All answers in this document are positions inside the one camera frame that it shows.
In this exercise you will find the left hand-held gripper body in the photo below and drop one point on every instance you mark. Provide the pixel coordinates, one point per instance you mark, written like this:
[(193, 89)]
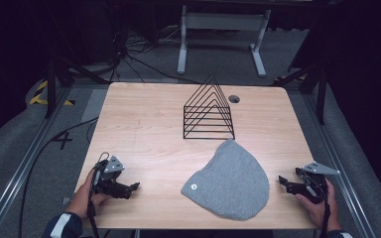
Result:
[(107, 178)]

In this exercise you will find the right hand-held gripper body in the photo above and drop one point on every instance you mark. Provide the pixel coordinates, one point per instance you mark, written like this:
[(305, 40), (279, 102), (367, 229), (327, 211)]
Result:
[(314, 185)]

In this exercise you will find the grey knit beanie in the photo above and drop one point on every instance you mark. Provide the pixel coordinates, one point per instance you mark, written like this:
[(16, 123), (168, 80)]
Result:
[(231, 185)]

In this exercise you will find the person's right hand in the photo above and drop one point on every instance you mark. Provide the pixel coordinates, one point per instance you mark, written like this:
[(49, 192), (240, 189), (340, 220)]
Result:
[(319, 213)]

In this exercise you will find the person's left hand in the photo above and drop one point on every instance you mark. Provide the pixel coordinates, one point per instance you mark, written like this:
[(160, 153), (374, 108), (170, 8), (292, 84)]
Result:
[(81, 200)]

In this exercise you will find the black metal stand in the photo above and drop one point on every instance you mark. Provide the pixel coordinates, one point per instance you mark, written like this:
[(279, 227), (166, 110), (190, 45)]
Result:
[(320, 95), (50, 92)]

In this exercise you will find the round grey table grommet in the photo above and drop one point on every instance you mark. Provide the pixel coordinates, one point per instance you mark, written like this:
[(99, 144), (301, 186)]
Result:
[(234, 98)]

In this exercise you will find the yellow black floor tape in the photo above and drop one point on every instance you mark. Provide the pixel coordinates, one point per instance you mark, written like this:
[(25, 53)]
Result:
[(38, 98)]

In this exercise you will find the aluminium floor rail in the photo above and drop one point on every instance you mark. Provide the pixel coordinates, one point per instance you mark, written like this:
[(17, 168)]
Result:
[(340, 155), (20, 172)]

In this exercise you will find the white metal desk frame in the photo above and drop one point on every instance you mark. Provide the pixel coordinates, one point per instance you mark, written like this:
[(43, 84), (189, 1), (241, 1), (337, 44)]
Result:
[(223, 21)]

